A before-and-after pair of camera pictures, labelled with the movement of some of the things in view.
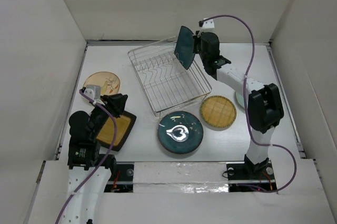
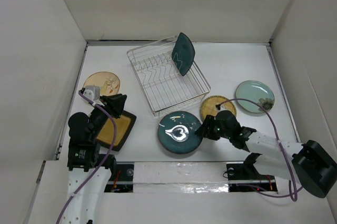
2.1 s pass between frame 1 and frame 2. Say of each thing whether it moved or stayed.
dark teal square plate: moved
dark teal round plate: stayed
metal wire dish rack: stayed
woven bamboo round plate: stayed
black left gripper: stayed
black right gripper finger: moved
